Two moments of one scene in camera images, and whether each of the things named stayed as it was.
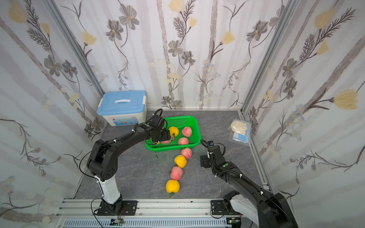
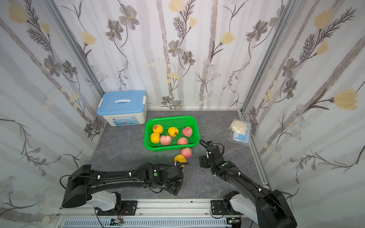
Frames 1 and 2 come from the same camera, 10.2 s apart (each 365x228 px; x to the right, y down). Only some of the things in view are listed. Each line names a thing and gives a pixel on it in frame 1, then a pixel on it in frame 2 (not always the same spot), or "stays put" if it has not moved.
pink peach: (183, 141) stays put
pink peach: (187, 131) stays put
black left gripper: (167, 136) -> (177, 188)
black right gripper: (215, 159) stays put
